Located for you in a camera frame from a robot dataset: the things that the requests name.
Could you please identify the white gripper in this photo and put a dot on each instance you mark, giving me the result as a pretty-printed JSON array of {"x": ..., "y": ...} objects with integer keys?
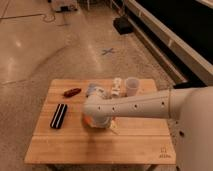
[{"x": 103, "y": 122}]

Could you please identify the orange ceramic bowl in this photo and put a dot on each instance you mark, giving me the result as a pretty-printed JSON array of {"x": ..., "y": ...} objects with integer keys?
[{"x": 87, "y": 120}]

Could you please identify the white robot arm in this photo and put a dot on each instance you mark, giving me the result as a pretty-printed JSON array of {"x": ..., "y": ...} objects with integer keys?
[{"x": 192, "y": 107}]

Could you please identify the white plastic bottle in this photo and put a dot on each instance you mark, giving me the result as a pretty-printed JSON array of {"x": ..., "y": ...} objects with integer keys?
[{"x": 116, "y": 87}]

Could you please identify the blue sponge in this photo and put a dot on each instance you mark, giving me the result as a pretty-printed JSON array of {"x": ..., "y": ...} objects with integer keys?
[{"x": 92, "y": 87}]

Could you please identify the translucent plastic cup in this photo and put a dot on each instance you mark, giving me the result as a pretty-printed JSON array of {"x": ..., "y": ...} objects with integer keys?
[{"x": 132, "y": 85}]

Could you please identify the dark red sausage toy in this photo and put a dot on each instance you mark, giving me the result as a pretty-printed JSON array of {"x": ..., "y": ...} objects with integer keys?
[{"x": 71, "y": 92}]

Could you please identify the wooden folding table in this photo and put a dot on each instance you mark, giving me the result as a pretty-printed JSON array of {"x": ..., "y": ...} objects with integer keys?
[{"x": 139, "y": 140}]

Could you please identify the black striped eyeglass case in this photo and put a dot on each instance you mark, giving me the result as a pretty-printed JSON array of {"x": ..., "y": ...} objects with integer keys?
[{"x": 58, "y": 116}]

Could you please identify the black bag on floor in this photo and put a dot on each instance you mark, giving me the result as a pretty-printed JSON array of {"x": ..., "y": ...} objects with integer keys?
[{"x": 122, "y": 25}]

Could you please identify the grey equipment on floor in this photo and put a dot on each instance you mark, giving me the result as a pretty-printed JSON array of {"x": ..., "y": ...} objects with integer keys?
[{"x": 69, "y": 5}]

